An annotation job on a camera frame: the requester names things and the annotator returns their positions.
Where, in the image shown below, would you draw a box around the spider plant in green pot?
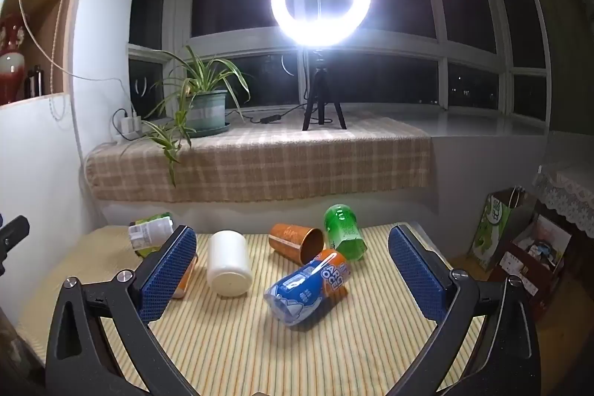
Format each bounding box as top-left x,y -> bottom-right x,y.
121,46 -> 251,188

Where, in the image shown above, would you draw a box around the blue and orange cup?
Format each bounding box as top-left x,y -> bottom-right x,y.
264,249 -> 351,328

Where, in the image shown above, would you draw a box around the white power strip with charger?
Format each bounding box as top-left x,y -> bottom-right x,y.
111,108 -> 154,144

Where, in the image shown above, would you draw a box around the brown paper cup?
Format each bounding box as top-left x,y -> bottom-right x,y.
268,223 -> 324,264

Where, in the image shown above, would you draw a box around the white lace cloth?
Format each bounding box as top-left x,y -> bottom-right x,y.
531,164 -> 594,239

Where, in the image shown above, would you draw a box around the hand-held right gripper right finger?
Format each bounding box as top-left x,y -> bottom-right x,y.
389,224 -> 542,396

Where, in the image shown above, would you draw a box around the green paper bag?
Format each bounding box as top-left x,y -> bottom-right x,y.
466,187 -> 534,271

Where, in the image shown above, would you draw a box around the white plastic cup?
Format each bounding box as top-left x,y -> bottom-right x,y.
206,230 -> 254,297

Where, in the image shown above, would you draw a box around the green plastic cup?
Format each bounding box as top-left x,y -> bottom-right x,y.
323,204 -> 367,261

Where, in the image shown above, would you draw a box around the wooden shelf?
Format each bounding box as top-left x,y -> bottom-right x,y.
0,0 -> 77,107

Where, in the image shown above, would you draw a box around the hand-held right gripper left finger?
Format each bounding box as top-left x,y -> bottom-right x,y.
45,225 -> 205,396

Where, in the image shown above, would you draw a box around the white ring light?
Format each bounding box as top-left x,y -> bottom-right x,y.
271,0 -> 372,50

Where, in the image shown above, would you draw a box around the striped bamboo mat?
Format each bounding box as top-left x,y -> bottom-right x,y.
19,222 -> 486,396

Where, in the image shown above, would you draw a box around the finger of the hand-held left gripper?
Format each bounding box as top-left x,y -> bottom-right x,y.
0,215 -> 30,278

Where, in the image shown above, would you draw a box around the white hanging cable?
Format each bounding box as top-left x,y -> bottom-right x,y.
17,0 -> 135,121

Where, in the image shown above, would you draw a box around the white window frame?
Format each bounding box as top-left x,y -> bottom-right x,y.
127,0 -> 551,123

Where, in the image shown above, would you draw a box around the black tripod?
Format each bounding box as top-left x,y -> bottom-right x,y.
301,48 -> 348,131

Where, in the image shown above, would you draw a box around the black cable with switch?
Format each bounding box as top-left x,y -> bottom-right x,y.
227,50 -> 321,126

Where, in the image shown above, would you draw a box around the dark bottles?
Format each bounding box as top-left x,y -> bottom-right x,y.
25,64 -> 46,98

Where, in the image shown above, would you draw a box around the checkered beige cloth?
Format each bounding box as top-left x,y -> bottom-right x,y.
85,108 -> 432,204

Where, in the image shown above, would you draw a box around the red ceramic vase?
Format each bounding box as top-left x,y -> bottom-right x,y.
0,13 -> 29,104

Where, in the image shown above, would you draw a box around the white and green bottle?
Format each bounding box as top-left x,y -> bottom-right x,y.
128,213 -> 174,258

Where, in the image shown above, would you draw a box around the green plant saucer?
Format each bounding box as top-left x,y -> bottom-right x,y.
179,121 -> 231,139

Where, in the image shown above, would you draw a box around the brown cardboard box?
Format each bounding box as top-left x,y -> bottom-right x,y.
492,201 -> 574,323

